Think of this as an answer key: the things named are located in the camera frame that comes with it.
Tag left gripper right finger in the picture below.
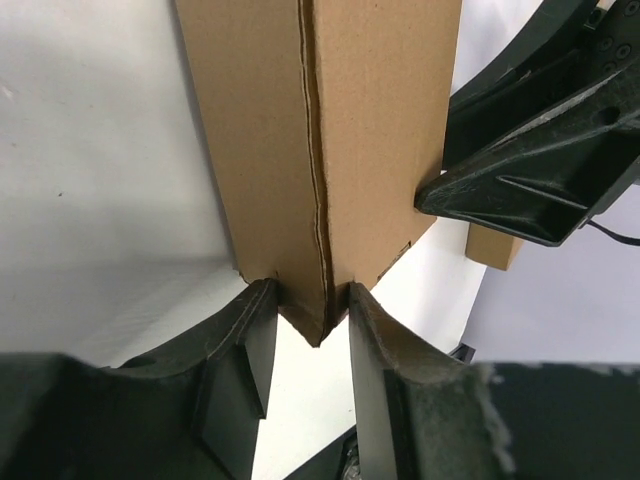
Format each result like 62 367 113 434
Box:
349 283 639 479

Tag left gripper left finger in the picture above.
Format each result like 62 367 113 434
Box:
1 279 278 479

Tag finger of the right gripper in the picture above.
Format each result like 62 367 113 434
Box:
414 64 639 246
444 1 597 171

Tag cardboard box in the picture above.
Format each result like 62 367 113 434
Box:
465 224 524 271
176 1 461 346

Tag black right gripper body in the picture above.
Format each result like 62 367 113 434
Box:
515 1 639 115

